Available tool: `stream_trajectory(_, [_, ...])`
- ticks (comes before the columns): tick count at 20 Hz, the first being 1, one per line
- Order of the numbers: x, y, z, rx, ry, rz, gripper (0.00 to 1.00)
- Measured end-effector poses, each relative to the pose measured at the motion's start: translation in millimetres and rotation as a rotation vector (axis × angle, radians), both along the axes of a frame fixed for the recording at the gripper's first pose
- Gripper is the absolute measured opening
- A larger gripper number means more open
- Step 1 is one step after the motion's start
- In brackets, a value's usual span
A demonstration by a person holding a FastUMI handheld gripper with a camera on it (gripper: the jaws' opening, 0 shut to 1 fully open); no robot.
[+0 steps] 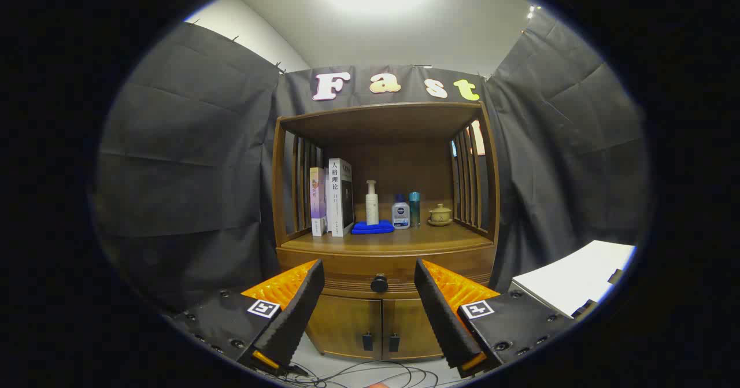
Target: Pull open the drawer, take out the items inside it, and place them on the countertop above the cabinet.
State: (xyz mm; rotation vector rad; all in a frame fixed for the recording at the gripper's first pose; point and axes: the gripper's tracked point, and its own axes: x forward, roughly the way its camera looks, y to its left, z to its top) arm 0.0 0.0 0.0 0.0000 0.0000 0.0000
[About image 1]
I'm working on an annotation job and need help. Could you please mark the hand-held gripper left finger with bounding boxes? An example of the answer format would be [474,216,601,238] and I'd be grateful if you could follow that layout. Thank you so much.
[165,259,325,377]

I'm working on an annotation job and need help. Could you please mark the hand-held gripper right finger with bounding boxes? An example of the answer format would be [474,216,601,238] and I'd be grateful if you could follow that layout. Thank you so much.
[414,258,579,378]

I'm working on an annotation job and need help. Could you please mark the brown wooden drawer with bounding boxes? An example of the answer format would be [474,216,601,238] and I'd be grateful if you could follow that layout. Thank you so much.
[279,252,495,300]

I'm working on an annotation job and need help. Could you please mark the wooden cabinet door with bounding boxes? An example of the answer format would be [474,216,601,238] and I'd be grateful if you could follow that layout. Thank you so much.
[382,297,447,361]
[305,294,383,360]

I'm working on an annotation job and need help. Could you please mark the wooden countertop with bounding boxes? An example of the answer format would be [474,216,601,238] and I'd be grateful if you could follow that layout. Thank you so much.
[279,223,496,256]

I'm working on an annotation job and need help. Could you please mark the brown wooden cabinet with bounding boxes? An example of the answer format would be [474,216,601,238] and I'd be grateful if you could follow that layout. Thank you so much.
[272,102,501,361]

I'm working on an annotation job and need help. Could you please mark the yellow lidded teacup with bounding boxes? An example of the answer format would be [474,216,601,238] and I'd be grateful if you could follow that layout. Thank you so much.
[427,204,453,227]

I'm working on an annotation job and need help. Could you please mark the blue folded cloth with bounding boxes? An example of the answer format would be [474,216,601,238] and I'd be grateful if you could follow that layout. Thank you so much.
[351,220,395,235]

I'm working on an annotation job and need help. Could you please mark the purple book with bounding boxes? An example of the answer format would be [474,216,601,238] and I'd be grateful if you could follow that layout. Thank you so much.
[309,167,328,237]

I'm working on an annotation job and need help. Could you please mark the white bottle with blue cap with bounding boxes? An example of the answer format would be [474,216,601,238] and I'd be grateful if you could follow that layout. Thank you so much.
[391,194,411,230]

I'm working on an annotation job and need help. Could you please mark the thick white book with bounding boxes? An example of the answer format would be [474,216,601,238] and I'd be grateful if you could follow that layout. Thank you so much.
[328,158,354,237]

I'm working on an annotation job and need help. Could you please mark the white pump bottle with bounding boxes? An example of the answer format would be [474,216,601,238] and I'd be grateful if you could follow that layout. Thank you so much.
[365,180,380,226]

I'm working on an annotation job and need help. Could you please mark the white side unit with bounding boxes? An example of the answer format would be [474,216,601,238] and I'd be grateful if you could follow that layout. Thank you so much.
[509,239,637,319]

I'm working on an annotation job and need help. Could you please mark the black backdrop cloth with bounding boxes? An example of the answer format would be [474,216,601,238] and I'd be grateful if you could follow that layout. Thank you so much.
[95,6,651,313]

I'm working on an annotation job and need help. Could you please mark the thin black cables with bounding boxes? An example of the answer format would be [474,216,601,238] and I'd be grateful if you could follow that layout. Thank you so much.
[272,360,463,388]

